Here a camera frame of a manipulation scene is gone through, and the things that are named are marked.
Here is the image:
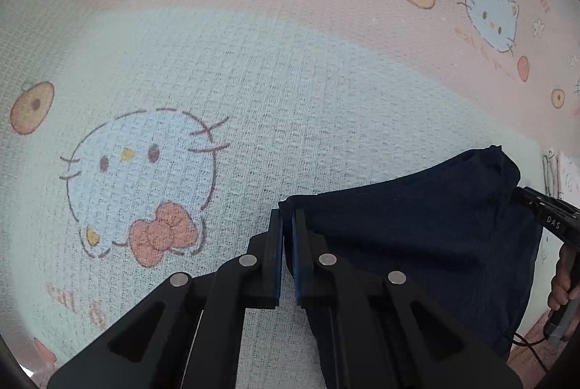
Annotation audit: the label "black cable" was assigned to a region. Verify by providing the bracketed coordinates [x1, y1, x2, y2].
[511, 331, 552, 372]

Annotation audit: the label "person's right hand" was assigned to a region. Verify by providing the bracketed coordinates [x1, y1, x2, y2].
[547, 242, 580, 314]

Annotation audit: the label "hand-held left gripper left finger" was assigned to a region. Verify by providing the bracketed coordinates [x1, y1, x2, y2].
[47, 209, 284, 389]

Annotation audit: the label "pink cat printed blanket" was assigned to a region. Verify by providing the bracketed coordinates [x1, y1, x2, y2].
[0, 0, 580, 389]

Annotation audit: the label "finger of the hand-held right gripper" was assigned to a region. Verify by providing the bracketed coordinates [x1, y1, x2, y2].
[511, 185, 552, 214]

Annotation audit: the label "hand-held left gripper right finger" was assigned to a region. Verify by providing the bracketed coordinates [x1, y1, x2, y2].
[292, 208, 536, 389]

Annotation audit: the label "navy striped shorts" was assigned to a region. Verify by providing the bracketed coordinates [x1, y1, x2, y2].
[277, 147, 544, 389]

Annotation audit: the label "folded pink printed cloth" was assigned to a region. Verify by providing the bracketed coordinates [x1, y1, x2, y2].
[543, 149, 580, 209]

